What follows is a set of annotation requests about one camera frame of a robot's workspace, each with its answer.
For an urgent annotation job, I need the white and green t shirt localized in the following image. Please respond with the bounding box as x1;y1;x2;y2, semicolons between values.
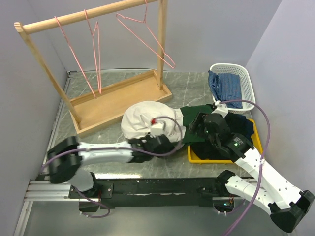
121;101;213;145

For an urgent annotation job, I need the pink wire hanger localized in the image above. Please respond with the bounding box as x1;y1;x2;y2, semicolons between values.
84;9;102;94
54;16;96;99
116;0;177;68

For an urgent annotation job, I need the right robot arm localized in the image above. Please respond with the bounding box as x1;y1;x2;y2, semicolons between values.
189;113;315;233

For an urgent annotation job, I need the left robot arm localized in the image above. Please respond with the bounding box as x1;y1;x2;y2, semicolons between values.
44;135;176;198

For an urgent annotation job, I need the black clothes pile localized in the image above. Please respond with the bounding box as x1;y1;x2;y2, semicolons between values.
190;113;254;160

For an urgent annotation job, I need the blue checked cloth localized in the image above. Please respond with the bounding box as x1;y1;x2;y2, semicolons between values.
208;70;242;101

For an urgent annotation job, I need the yellow plastic tray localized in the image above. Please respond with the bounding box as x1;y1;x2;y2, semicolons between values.
187;118;263;165

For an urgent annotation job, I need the white plastic basket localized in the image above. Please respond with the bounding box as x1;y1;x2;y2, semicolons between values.
209;63;256;114

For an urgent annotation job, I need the wooden clothes rack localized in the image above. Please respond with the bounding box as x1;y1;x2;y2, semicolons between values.
14;0;172;137

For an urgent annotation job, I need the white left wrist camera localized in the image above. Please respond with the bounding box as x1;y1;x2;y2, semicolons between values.
150;118;166;136

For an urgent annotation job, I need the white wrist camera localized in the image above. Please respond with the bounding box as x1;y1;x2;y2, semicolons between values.
150;118;166;136
212;101;228;118

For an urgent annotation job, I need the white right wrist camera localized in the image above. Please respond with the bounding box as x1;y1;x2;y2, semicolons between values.
212;101;228;118

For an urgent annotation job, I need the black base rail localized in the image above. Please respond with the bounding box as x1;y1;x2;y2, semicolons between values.
84;178;232;209

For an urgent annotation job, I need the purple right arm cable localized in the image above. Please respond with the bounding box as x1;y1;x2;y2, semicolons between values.
216;99;271;236

